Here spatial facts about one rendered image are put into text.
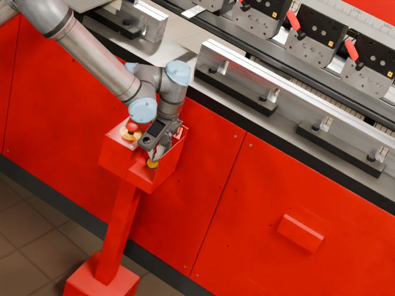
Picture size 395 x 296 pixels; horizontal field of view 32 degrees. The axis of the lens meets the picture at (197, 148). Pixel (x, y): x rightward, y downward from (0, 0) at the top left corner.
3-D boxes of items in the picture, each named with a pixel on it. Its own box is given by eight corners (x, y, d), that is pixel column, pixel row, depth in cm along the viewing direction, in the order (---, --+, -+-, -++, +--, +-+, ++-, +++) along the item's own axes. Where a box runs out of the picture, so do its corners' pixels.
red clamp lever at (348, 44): (348, 40, 202) (361, 70, 203) (352, 36, 205) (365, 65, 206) (342, 42, 203) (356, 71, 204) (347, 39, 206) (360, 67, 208)
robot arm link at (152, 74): (124, 76, 187) (163, 82, 189) (124, 55, 195) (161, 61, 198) (119, 100, 191) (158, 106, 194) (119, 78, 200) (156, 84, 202)
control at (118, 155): (97, 164, 218) (108, 118, 208) (124, 142, 231) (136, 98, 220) (150, 194, 213) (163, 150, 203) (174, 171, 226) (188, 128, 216)
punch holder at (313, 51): (281, 49, 218) (300, 3, 209) (292, 41, 225) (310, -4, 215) (323, 71, 214) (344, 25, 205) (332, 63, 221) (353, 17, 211)
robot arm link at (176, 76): (163, 56, 196) (192, 60, 198) (156, 86, 203) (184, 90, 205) (164, 71, 190) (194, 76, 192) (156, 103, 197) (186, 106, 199)
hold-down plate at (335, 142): (294, 133, 224) (298, 125, 222) (301, 126, 228) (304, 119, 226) (377, 179, 216) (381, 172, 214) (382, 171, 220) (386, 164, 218)
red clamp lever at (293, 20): (289, 10, 207) (303, 39, 209) (294, 7, 210) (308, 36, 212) (284, 13, 208) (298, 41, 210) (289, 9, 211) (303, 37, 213)
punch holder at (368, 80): (337, 78, 213) (359, 32, 203) (346, 70, 219) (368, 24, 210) (381, 101, 209) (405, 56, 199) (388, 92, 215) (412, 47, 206)
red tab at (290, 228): (275, 231, 234) (283, 216, 229) (278, 228, 235) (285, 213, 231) (314, 254, 229) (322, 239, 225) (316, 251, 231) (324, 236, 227)
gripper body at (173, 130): (179, 135, 215) (188, 106, 207) (165, 149, 208) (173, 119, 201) (158, 124, 216) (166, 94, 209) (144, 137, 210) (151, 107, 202)
